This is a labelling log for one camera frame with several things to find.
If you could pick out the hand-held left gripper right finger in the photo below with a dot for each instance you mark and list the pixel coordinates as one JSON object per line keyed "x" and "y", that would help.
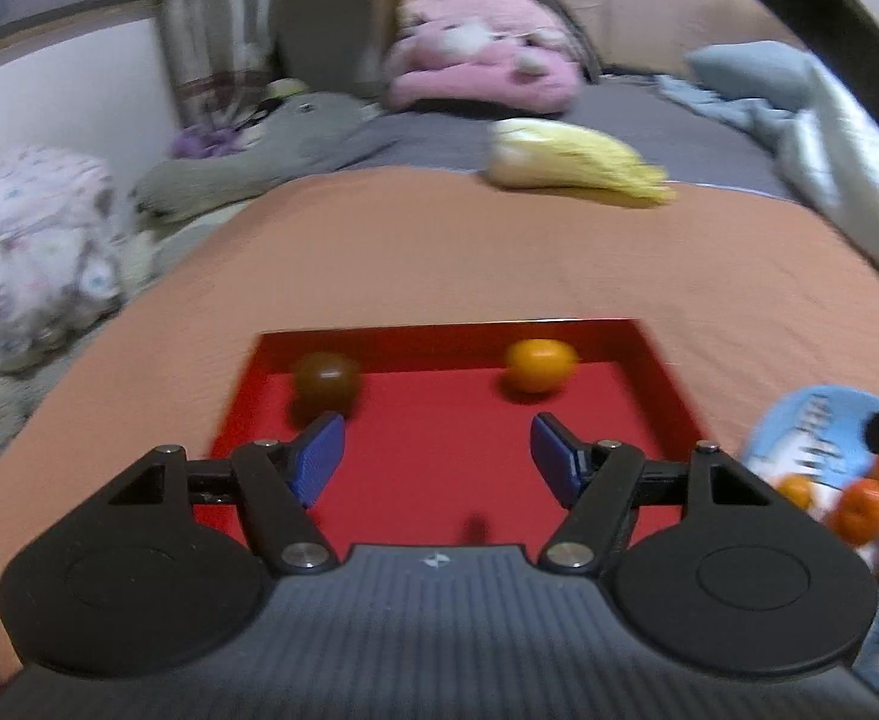
{"x": 555, "y": 457}

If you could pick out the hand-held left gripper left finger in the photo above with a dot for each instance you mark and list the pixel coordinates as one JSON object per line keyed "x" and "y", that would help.
{"x": 315, "y": 457}

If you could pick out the brown round fruit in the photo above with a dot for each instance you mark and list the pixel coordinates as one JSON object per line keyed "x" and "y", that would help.
{"x": 327, "y": 381}

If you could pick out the blue patterned plate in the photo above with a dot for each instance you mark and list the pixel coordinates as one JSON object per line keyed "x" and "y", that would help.
{"x": 814, "y": 435}

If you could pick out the orange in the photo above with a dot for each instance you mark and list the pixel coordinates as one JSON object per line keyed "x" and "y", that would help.
{"x": 538, "y": 364}

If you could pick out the red tray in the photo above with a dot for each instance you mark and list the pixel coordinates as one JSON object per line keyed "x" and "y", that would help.
{"x": 439, "y": 450}

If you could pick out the napa cabbage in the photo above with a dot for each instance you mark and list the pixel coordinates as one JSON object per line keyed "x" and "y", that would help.
{"x": 567, "y": 161}

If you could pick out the grey plush toy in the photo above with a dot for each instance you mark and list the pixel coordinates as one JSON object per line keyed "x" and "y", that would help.
{"x": 274, "y": 146}

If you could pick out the light blue quilt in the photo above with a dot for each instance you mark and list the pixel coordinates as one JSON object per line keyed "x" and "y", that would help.
{"x": 822, "y": 120}

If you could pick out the purple cloth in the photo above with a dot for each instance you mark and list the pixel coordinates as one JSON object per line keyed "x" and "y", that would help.
{"x": 210, "y": 141}

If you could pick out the grey bed sheet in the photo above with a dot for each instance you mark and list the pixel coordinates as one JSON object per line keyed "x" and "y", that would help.
{"x": 672, "y": 142}

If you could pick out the floral pillow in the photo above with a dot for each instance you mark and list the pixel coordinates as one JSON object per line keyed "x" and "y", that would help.
{"x": 34, "y": 255}

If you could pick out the pink plush toy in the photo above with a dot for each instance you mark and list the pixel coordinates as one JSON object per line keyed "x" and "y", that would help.
{"x": 477, "y": 71}

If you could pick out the patterned curtain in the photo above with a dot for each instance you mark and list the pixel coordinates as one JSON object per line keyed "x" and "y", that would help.
{"x": 214, "y": 22}

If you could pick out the pink fleece blanket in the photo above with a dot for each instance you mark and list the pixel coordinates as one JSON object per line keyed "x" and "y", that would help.
{"x": 477, "y": 7}

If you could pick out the beige padded headboard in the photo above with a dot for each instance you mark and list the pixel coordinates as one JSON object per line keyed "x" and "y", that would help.
{"x": 672, "y": 0}

